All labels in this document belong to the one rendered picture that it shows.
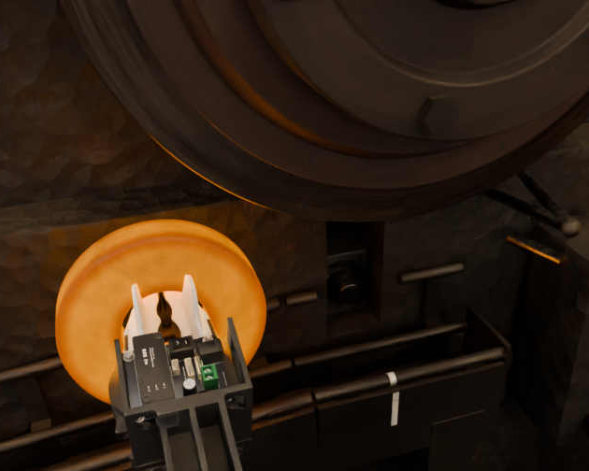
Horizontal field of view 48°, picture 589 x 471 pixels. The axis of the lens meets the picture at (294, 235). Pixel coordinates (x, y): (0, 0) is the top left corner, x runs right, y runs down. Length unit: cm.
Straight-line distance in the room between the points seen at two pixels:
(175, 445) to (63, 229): 25
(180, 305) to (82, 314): 7
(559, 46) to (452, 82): 7
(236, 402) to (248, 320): 14
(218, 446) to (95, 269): 16
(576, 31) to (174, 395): 32
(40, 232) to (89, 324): 11
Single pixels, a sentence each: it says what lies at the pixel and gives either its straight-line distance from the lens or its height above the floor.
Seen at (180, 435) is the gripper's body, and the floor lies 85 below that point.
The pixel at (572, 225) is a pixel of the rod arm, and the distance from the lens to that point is 50.
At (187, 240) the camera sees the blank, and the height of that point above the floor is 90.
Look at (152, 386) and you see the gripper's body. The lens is 38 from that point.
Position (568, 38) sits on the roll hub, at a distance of 45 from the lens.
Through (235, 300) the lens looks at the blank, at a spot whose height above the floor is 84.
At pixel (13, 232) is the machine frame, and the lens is 59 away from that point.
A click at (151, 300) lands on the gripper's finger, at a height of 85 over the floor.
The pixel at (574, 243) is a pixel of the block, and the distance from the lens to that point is 70.
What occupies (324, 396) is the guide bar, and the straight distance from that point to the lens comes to 61.
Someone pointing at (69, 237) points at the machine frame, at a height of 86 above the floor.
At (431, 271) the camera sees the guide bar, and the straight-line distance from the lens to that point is 69.
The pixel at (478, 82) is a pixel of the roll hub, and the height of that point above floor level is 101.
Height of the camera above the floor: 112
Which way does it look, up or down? 29 degrees down
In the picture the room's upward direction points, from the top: 2 degrees counter-clockwise
